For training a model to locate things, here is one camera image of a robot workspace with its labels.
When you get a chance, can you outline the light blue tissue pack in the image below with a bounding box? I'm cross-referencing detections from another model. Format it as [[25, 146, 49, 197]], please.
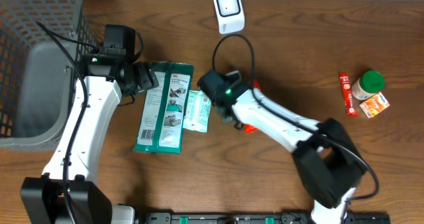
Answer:
[[183, 90, 211, 133]]

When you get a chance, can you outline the red snack bag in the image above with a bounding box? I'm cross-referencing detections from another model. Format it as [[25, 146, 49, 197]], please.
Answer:
[[339, 72, 358, 117], [244, 80, 261, 134]]

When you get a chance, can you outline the green white package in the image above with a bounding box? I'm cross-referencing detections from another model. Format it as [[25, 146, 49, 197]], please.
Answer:
[[134, 62, 194, 154]]

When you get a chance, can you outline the green capped white jar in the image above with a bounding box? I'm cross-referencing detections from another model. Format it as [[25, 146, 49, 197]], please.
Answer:
[[352, 70, 385, 101]]

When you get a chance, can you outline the orange tissue pack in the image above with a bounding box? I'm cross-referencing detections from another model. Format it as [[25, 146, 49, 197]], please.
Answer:
[[359, 91, 390, 119]]

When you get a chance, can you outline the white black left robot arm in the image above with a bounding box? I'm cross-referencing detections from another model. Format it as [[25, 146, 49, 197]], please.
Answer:
[[21, 24, 158, 224]]

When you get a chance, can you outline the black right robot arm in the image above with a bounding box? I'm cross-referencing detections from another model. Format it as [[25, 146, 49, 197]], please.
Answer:
[[197, 70, 366, 223]]

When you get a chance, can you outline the white barcode scanner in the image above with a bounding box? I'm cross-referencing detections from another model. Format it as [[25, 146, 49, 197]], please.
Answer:
[[213, 0, 245, 34]]

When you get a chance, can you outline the grey plastic mesh basket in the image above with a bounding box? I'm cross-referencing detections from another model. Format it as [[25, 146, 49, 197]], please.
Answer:
[[1, 0, 97, 151]]

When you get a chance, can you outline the right black cable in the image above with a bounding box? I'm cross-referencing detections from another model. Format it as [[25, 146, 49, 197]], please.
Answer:
[[211, 33, 380, 224]]

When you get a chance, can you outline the black cable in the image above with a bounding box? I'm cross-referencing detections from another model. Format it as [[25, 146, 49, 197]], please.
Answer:
[[34, 20, 145, 224], [211, 33, 380, 224]]

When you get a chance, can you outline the left black cable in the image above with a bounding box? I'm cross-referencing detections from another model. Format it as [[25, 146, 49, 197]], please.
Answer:
[[34, 20, 145, 224]]

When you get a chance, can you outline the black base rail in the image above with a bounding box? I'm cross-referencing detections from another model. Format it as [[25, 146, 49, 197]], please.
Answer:
[[134, 212, 392, 224]]

